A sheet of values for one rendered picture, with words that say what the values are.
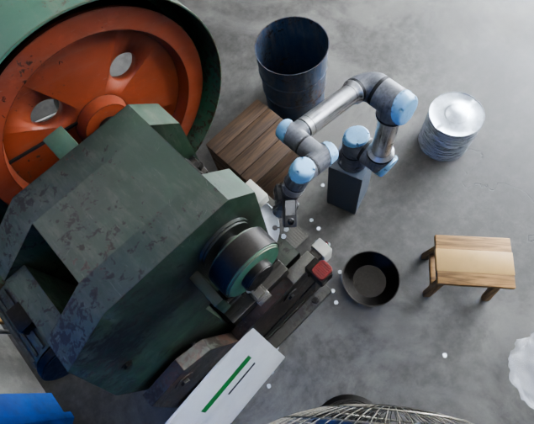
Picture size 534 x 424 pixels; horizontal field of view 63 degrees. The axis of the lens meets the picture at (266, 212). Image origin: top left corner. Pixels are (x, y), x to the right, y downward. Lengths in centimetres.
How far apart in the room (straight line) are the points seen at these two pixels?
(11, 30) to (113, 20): 25
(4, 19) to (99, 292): 62
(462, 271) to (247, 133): 129
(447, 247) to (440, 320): 44
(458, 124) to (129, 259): 202
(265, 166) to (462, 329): 132
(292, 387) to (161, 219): 155
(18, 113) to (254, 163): 134
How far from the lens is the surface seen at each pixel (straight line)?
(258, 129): 244
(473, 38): 340
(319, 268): 168
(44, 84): 128
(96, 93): 137
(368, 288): 245
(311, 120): 149
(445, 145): 265
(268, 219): 173
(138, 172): 108
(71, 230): 109
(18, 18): 115
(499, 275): 227
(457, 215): 267
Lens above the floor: 238
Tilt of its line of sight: 67 degrees down
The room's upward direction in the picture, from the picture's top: 17 degrees counter-clockwise
